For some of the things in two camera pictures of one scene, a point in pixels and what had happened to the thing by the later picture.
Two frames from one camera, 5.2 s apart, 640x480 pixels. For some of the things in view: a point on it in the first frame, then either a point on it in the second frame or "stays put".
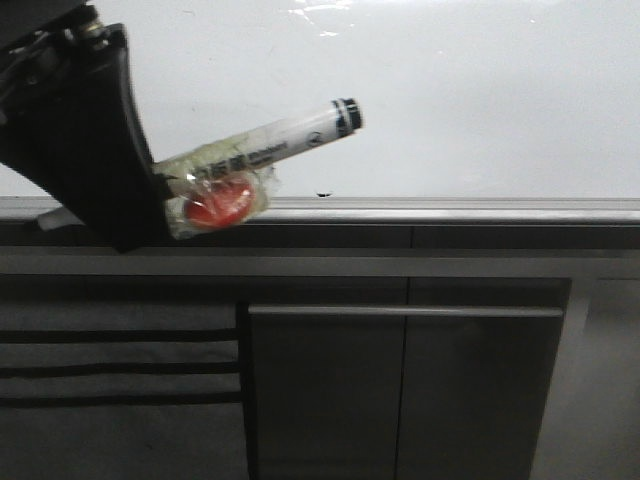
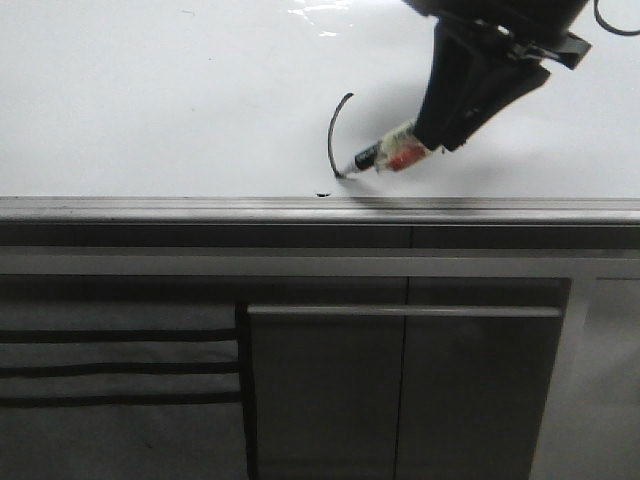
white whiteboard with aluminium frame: (473, 112) stays put
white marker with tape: (219, 188) -> (393, 152)
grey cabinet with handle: (322, 352) stays put
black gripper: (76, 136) -> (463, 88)
